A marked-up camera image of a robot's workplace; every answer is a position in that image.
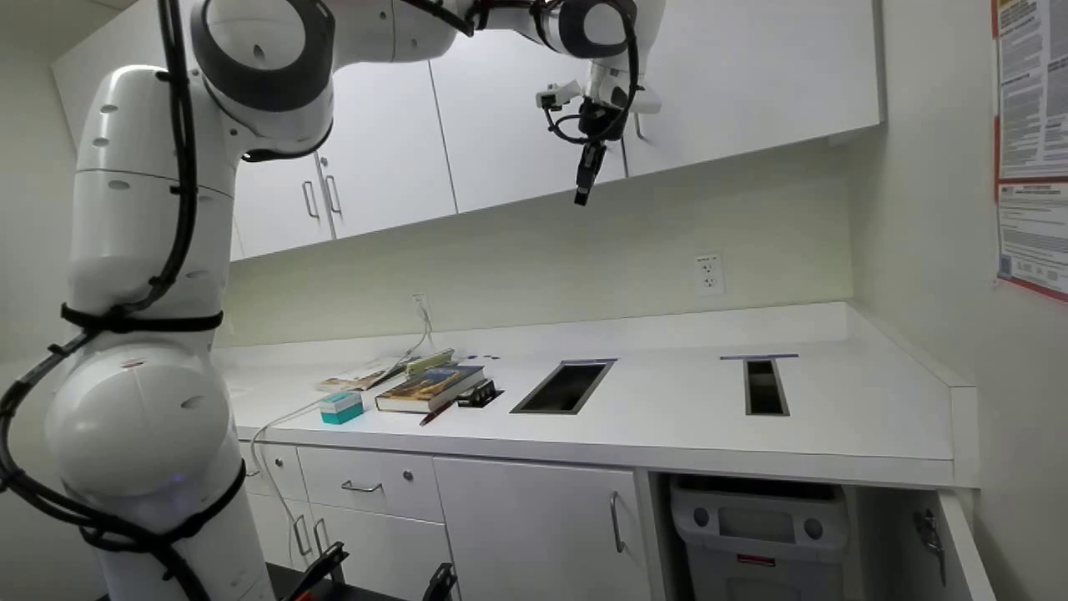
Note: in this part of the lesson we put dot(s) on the wide white lower cabinet door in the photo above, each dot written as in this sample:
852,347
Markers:
537,527

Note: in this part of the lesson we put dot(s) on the loose paper sheets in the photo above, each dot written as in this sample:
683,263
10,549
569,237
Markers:
367,377

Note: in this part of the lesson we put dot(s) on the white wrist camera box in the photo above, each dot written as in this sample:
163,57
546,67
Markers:
560,96

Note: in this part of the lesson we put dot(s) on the grey appliance under counter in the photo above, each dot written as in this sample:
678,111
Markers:
769,537

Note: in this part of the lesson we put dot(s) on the white lower door under drawer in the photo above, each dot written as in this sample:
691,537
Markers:
389,551

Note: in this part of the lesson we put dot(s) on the open white lower cabinet door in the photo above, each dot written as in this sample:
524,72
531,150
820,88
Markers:
966,551

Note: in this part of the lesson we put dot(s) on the white wall outlet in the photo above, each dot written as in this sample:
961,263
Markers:
710,275

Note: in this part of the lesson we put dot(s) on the white lower cabinet drawer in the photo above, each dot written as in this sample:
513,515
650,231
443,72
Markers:
372,482

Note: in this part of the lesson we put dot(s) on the red bordered wall poster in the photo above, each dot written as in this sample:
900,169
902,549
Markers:
1035,146

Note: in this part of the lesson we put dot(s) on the small teal box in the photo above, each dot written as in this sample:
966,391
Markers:
343,407

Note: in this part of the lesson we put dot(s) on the narrow white lower cabinet door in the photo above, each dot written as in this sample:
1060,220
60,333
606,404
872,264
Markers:
285,502

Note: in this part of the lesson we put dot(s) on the colourful hardcover book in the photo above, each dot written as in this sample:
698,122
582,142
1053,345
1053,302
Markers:
428,386

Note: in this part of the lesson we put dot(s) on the dark pen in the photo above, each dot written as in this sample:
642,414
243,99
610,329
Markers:
437,412

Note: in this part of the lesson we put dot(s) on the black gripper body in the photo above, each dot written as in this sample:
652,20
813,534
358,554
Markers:
601,122

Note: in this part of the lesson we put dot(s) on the black stapler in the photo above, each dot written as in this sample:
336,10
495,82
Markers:
477,391

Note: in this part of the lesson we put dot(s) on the wide white upper cabinet door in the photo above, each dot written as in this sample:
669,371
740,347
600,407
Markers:
502,135

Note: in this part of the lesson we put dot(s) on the wide white cabinet door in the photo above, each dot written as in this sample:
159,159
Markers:
502,135
537,527

